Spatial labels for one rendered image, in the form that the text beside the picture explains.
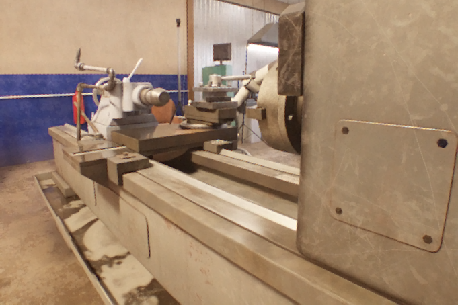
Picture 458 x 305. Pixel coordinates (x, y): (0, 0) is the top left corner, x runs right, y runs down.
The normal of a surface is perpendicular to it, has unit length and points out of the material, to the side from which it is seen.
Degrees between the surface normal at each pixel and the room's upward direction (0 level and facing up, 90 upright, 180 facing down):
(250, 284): 90
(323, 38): 90
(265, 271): 90
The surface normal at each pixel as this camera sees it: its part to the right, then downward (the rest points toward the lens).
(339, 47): -0.74, 0.11
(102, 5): 0.67, 0.13
